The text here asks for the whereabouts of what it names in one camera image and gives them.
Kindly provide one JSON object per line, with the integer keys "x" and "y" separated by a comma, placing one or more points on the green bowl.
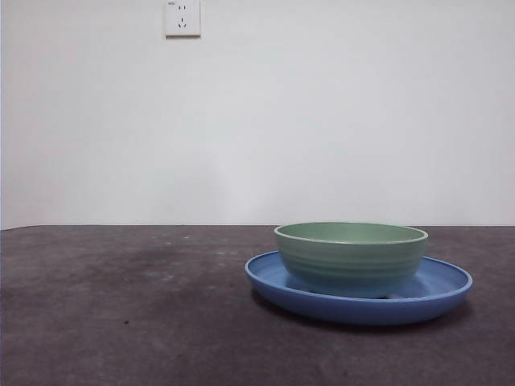
{"x": 350, "y": 265}

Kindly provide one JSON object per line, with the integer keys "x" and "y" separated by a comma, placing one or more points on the blue plate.
{"x": 322, "y": 309}

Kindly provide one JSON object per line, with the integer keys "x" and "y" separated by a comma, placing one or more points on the white wall power outlet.
{"x": 183, "y": 20}

